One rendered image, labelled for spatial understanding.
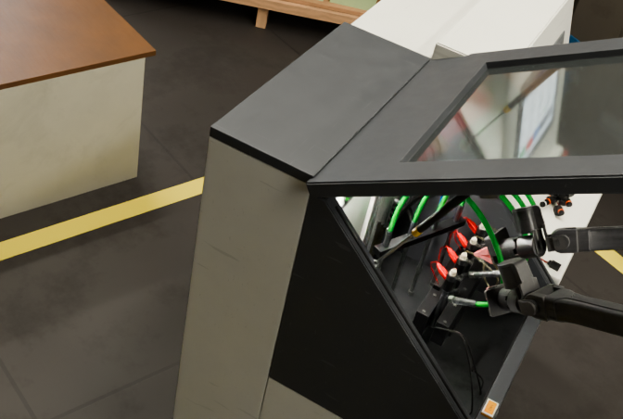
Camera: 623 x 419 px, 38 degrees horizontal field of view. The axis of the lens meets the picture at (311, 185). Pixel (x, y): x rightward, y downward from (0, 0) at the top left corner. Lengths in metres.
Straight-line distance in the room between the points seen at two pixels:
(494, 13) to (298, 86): 0.77
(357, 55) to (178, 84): 2.58
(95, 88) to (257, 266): 1.80
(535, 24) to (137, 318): 1.91
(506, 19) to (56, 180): 2.16
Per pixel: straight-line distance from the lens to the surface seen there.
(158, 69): 5.08
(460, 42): 2.59
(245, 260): 2.27
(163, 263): 3.88
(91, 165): 4.12
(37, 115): 3.83
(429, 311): 2.53
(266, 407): 2.60
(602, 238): 2.25
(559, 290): 2.03
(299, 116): 2.19
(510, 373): 2.51
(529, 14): 2.87
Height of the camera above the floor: 2.72
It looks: 38 degrees down
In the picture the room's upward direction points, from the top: 13 degrees clockwise
